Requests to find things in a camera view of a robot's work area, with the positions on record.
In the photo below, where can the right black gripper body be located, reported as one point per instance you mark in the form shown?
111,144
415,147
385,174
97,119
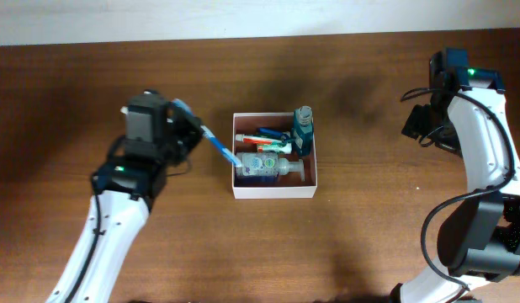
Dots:
444,135

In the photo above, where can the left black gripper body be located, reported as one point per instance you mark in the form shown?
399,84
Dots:
185,134

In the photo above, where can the blue white toothbrush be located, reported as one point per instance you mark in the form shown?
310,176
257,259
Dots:
220,145

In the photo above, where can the green white Dettol soap bar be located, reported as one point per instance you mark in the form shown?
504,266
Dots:
285,148

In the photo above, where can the dark blue Dettol foam bottle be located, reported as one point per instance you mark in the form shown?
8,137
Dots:
266,167

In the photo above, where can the teal toothpaste tube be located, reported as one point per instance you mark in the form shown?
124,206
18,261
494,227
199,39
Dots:
259,140

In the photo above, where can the teal Listerine mouthwash bottle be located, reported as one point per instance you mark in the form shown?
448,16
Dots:
302,131

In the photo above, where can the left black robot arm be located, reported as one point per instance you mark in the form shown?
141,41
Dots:
158,134

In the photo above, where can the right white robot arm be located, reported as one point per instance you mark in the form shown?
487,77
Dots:
473,239

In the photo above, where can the white open cardboard box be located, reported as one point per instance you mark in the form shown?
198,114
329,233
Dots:
287,186

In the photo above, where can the blue razor comb handle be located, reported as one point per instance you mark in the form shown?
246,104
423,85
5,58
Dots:
279,135

